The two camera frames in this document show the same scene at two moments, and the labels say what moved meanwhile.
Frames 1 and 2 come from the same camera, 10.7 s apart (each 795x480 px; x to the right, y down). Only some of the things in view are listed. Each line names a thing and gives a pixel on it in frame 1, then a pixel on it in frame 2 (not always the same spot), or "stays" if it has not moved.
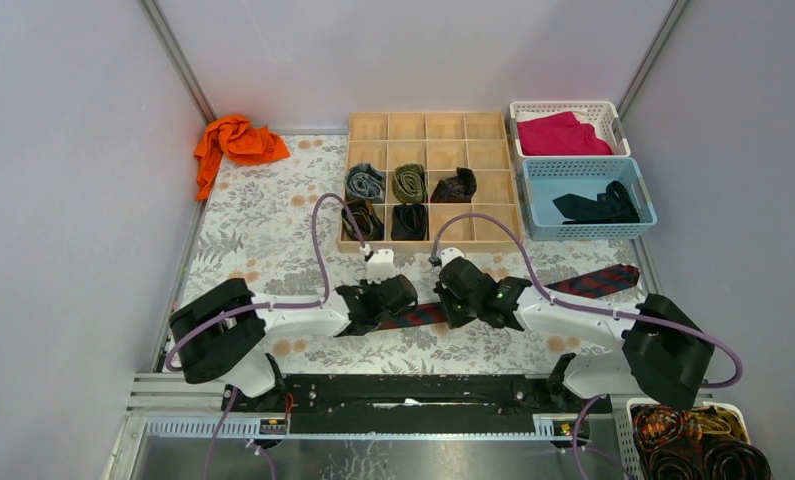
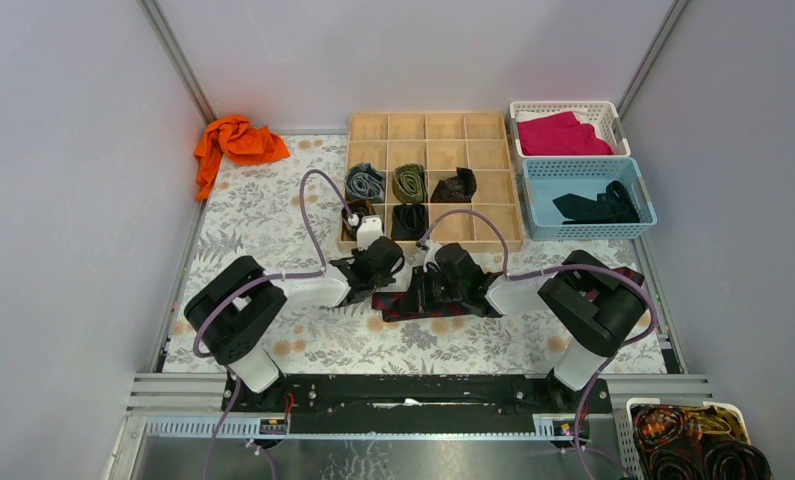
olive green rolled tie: (409, 183) stays
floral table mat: (274, 227) stays
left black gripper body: (399, 294) → (380, 258)
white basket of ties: (710, 441) stays
